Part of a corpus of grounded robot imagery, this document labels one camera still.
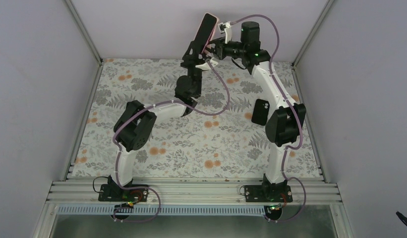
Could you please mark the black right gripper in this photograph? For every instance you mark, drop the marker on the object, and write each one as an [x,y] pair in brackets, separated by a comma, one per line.
[218,48]

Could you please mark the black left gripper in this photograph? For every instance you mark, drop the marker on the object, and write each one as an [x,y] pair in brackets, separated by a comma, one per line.
[192,59]

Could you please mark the phone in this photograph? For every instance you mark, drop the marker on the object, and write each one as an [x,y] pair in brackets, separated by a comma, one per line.
[204,33]

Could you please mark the black phone case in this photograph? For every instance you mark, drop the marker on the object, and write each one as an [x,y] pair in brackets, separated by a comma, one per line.
[260,112]

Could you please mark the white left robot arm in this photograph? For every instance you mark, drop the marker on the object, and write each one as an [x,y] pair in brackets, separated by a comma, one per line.
[133,128]

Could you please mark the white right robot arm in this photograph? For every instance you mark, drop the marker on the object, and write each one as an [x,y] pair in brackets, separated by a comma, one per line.
[285,116]

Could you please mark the floral patterned table mat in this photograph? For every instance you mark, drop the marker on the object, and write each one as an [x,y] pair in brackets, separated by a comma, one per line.
[218,142]

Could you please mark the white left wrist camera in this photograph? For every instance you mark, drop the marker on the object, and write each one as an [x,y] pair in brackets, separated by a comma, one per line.
[208,64]

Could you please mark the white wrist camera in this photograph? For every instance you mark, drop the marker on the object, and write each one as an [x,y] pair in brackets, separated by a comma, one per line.
[208,64]
[225,28]

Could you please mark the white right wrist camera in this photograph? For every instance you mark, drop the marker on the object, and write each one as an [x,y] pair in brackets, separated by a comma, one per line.
[225,28]

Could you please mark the aluminium frame post right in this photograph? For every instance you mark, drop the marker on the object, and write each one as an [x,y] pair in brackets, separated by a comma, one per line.
[312,33]

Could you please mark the aluminium frame post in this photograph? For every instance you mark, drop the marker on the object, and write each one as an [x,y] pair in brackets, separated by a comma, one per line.
[79,23]
[312,33]

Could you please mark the aluminium frame post left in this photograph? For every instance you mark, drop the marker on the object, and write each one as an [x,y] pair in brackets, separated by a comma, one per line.
[79,23]

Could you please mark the aluminium mounting rail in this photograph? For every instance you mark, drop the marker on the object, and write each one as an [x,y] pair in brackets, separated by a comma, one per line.
[197,192]

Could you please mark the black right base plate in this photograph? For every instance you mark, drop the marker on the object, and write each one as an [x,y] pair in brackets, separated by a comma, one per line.
[256,194]

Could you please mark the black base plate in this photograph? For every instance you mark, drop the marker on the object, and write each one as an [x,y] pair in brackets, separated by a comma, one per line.
[256,194]
[113,193]

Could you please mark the grey slotted cable duct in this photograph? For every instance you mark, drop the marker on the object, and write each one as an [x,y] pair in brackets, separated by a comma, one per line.
[165,210]

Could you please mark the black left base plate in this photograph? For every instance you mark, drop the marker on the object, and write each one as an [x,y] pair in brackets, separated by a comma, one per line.
[113,193]

